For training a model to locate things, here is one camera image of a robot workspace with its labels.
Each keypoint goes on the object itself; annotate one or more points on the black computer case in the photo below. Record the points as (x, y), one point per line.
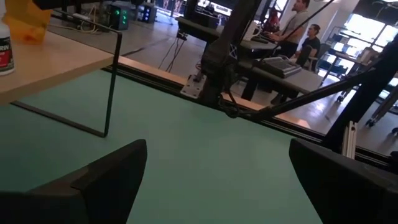
(118, 18)

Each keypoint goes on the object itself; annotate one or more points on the grey top work table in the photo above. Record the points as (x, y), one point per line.
(298, 81)

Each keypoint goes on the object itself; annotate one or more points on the wooden shelf black metal legs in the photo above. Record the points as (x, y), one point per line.
(46, 65)

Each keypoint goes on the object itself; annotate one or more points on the silver aluminium profile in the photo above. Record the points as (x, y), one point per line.
(349, 140)

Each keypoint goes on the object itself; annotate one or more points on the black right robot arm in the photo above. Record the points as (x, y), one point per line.
(224, 59)

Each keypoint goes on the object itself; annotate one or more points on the black computer blue lights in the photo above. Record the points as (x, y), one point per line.
(146, 13)

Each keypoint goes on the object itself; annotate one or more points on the grey keyboard device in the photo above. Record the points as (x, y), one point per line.
(280, 67)

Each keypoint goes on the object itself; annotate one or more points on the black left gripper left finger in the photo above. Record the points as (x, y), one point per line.
(93, 199)

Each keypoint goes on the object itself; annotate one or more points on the white bottle printed MEDICINE 5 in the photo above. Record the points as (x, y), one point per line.
(6, 53)

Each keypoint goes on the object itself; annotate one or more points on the grey metal arm base plate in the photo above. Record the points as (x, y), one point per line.
(192, 88)

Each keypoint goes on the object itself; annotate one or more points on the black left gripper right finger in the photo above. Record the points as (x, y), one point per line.
(348, 193)

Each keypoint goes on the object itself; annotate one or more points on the person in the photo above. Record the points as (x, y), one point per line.
(295, 25)
(312, 43)
(273, 21)

